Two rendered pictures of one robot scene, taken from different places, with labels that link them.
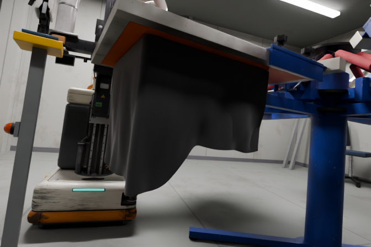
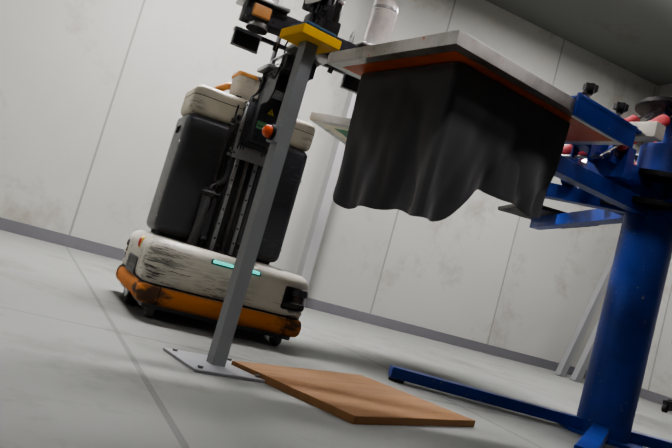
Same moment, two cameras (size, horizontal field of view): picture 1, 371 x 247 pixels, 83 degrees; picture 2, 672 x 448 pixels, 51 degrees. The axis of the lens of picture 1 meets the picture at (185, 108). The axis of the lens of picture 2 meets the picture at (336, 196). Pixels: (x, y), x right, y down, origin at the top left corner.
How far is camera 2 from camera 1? 1.39 m
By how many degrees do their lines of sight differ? 5
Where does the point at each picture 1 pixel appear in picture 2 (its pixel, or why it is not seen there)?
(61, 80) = (51, 49)
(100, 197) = (252, 285)
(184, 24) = (501, 61)
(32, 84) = (299, 85)
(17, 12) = not seen: outside the picture
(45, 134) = not seen: outside the picture
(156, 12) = (481, 49)
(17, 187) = (266, 201)
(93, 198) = not seen: hidden behind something
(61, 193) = (194, 263)
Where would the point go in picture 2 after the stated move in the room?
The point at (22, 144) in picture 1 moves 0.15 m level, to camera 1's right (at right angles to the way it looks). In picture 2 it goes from (279, 153) to (331, 168)
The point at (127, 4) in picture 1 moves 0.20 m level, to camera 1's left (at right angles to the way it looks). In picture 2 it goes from (463, 39) to (387, 15)
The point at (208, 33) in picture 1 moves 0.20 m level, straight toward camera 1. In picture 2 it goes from (519, 72) to (544, 50)
